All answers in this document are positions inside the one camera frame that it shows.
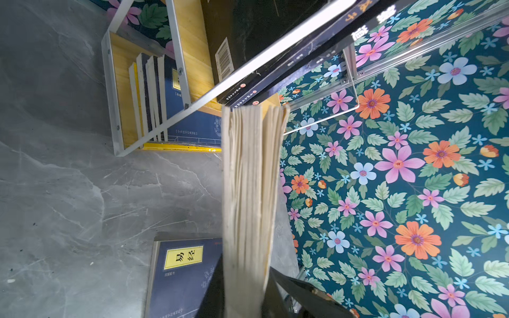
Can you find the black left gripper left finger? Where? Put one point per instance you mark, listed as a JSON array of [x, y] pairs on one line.
[[212, 304]]

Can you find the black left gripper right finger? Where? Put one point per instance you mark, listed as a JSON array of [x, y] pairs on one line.
[[289, 297]]

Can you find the navy book yellow label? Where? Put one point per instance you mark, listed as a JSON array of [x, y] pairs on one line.
[[198, 128], [160, 109], [152, 93]]

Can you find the yellow cartoon cover book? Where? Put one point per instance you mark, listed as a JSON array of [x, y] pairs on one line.
[[251, 142]]

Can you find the black wolf cover book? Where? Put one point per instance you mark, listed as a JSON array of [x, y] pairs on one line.
[[239, 30]]

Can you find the black book leaning on shelf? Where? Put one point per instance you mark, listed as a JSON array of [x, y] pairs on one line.
[[361, 28]]

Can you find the white wooden two-tier shelf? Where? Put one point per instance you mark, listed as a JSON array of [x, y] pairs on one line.
[[194, 69]]

